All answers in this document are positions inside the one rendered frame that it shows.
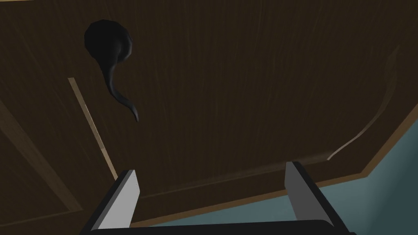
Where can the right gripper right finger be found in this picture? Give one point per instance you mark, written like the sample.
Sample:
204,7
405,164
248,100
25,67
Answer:
305,199

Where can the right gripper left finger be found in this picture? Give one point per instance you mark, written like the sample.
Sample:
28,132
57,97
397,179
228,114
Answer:
120,204

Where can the dark brown wooden door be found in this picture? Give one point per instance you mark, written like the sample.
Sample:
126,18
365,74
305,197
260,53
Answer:
228,98

